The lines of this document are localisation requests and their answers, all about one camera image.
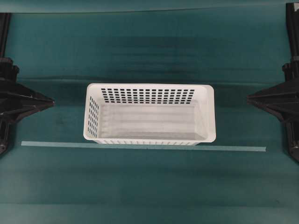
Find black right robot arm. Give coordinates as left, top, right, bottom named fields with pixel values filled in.
left=247, top=56, right=299, bottom=123

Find black right frame post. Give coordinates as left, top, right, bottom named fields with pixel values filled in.
left=286, top=2, right=299, bottom=59

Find black frame post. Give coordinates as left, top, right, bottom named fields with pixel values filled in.
left=286, top=2, right=299, bottom=59
left=0, top=13, right=12, bottom=57

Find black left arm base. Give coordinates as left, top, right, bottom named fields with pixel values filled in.
left=0, top=118, right=15, bottom=158

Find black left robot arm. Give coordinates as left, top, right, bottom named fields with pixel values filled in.
left=0, top=58, right=55, bottom=123

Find white perforated plastic basket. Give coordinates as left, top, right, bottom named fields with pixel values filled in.
left=83, top=83, right=216, bottom=146

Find black left frame post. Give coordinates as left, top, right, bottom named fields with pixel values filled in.
left=0, top=13, right=12, bottom=57

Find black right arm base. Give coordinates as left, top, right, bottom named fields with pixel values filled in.
left=285, top=121, right=299, bottom=162

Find light green tape strip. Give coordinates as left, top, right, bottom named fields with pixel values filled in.
left=21, top=141, right=266, bottom=153

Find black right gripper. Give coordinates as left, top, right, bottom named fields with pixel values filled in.
left=247, top=80, right=299, bottom=121

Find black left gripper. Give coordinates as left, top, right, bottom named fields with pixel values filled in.
left=0, top=80, right=55, bottom=120

